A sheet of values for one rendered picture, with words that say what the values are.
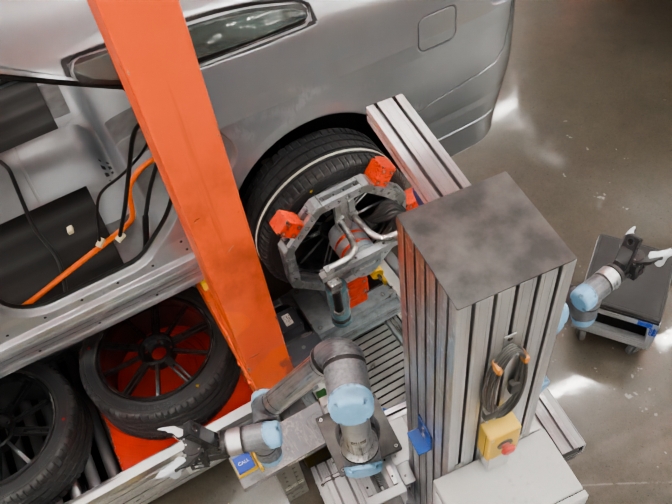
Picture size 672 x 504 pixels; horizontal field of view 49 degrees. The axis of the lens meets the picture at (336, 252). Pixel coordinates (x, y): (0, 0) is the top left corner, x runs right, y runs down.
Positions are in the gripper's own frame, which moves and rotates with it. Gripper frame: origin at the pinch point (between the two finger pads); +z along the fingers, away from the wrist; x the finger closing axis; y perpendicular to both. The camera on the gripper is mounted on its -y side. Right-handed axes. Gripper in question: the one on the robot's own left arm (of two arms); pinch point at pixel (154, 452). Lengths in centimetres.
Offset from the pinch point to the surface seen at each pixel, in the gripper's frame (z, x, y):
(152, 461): 28, 45, 79
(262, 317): -32, 48, 8
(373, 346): -69, 101, 107
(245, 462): -11, 33, 72
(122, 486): 40, 38, 82
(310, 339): -42, 86, 74
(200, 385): 4, 67, 65
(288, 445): -28, 38, 75
